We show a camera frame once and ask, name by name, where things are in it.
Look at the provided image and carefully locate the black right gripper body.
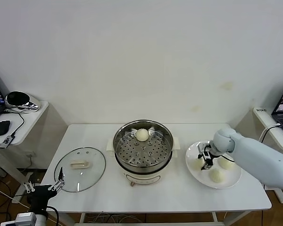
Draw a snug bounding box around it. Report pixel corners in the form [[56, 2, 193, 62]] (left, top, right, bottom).
[[202, 147, 215, 166]]

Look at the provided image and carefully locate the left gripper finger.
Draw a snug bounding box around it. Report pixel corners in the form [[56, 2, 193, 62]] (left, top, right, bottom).
[[48, 167, 66, 193], [23, 181, 36, 194]]

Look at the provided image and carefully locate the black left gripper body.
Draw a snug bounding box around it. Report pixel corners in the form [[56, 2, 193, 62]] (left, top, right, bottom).
[[27, 185, 57, 212]]

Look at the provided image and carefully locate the white steamed baozi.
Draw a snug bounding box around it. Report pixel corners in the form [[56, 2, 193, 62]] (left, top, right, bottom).
[[192, 159, 207, 171], [208, 169, 225, 184], [135, 129, 149, 142], [218, 157, 235, 170]]

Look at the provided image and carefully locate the round glass pot lid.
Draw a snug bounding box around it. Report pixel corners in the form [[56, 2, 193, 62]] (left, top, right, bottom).
[[54, 147, 107, 193]]

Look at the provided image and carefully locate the perforated steel steamer basket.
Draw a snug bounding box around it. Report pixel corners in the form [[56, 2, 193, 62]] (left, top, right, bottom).
[[113, 120, 174, 169]]

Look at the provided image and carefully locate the round white plate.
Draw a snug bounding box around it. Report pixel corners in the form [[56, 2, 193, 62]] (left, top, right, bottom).
[[185, 140, 242, 190]]

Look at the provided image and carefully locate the grey usb hub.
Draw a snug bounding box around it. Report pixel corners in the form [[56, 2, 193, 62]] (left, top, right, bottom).
[[0, 135, 16, 149]]

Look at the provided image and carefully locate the cream electric cooker base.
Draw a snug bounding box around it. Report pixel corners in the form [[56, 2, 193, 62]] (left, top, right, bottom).
[[107, 137, 181, 188]]

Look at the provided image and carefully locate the white side table with mouse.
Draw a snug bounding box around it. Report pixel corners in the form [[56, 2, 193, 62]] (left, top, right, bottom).
[[0, 100, 50, 204]]

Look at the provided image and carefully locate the black computer mouse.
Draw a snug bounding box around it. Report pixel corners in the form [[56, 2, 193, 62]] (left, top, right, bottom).
[[0, 120, 12, 136]]

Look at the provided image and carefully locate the white side table with label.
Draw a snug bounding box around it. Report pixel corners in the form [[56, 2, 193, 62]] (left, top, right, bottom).
[[252, 107, 283, 204]]

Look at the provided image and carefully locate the chrome silver headset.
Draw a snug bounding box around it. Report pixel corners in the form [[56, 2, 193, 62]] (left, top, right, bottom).
[[5, 91, 40, 114]]

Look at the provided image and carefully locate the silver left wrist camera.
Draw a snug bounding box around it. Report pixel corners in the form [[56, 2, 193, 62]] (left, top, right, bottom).
[[0, 211, 38, 226]]

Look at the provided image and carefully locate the white main table frame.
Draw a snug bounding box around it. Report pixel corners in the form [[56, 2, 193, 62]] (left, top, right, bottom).
[[79, 211, 227, 226]]

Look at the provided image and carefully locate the white and black adapter cable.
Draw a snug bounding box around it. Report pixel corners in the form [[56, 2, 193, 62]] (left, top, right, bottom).
[[259, 123, 281, 144]]

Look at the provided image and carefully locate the black usb cable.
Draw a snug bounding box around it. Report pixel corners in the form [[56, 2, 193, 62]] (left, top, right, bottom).
[[2, 109, 25, 137]]

